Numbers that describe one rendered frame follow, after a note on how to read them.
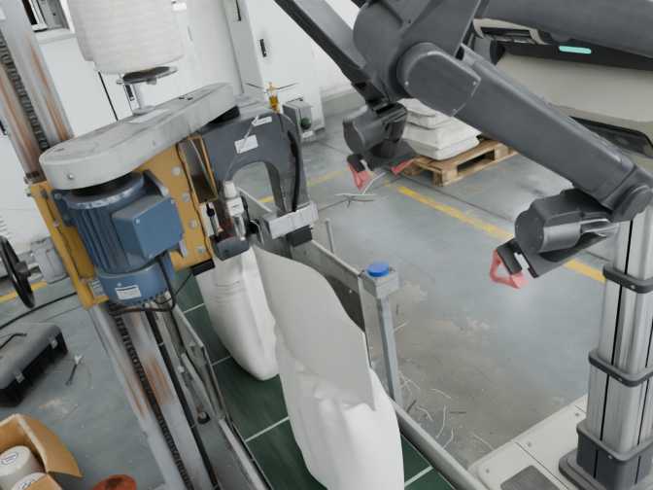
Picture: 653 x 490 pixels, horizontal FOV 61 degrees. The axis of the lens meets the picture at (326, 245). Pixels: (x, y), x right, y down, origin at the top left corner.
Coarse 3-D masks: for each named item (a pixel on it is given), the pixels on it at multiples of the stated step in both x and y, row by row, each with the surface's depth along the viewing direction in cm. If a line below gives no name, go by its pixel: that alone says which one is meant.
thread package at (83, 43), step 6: (66, 0) 117; (72, 0) 115; (72, 6) 116; (72, 12) 117; (78, 12) 116; (72, 18) 118; (78, 18) 117; (78, 24) 118; (78, 30) 119; (84, 30) 118; (78, 36) 120; (84, 36) 118; (78, 42) 121; (84, 42) 119; (84, 48) 120; (84, 54) 121; (90, 54) 120; (90, 60) 121
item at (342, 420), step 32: (256, 256) 139; (288, 288) 135; (320, 288) 124; (288, 320) 121; (320, 320) 111; (288, 352) 135; (320, 352) 116; (352, 352) 108; (288, 384) 140; (320, 384) 121; (352, 384) 114; (320, 416) 123; (352, 416) 117; (384, 416) 121; (320, 448) 133; (352, 448) 120; (384, 448) 124; (320, 480) 150; (352, 480) 126; (384, 480) 127
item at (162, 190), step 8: (144, 176) 120; (152, 176) 114; (144, 184) 117; (152, 184) 114; (160, 184) 109; (152, 192) 112; (160, 192) 108; (168, 192) 116; (168, 248) 113; (176, 248) 114; (184, 248) 114; (184, 256) 115
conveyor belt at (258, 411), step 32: (192, 288) 256; (192, 320) 233; (224, 352) 211; (224, 384) 195; (256, 384) 192; (256, 416) 179; (288, 416) 177; (256, 448) 168; (288, 448) 166; (288, 480) 156; (416, 480) 149
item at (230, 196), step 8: (224, 184) 130; (232, 184) 131; (224, 192) 131; (232, 192) 131; (224, 200) 132; (232, 200) 131; (240, 200) 132; (232, 208) 132; (240, 208) 133; (232, 216) 133
